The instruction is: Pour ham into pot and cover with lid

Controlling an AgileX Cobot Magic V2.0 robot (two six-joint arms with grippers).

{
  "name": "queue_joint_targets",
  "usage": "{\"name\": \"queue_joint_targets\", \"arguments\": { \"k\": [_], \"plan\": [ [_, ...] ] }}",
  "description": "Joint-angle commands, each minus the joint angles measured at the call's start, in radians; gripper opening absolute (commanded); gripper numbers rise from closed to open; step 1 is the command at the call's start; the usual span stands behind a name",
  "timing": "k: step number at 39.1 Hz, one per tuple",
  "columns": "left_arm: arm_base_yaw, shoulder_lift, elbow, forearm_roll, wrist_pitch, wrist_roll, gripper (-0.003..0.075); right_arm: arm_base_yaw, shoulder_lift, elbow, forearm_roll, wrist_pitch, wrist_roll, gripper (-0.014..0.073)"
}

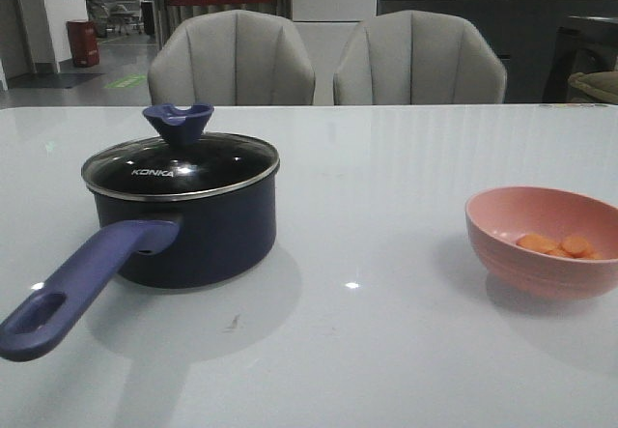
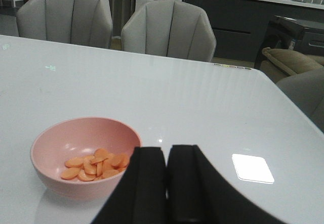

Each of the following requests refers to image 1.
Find glass lid with blue knob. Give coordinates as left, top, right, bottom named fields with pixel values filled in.
left=81, top=102, right=280, bottom=202

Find pink bowl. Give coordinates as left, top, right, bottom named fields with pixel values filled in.
left=465, top=186, right=617, bottom=300

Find dark blue saucepan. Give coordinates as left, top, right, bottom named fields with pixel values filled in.
left=1, top=173, right=276, bottom=361

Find left grey upholstered chair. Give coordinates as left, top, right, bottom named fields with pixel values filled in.
left=148, top=10, right=316, bottom=106

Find grey upholstered chair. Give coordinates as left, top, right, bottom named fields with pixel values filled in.
left=148, top=10, right=316, bottom=106
left=332, top=11, right=507, bottom=105

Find right grey upholstered chair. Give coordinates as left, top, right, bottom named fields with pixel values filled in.
left=332, top=11, right=507, bottom=105

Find white cabinet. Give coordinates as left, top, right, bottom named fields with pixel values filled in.
left=291, top=0, right=377, bottom=105

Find red barrier belt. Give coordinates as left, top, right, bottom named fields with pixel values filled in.
left=164, top=0, right=278, bottom=7

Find red trash bin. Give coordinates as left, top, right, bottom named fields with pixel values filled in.
left=66, top=20, right=99, bottom=68

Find dark grey counter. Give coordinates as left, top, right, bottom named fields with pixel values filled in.
left=378, top=0, right=617, bottom=103

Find olive cushion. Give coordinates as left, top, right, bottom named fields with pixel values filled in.
left=568, top=71, right=618, bottom=104

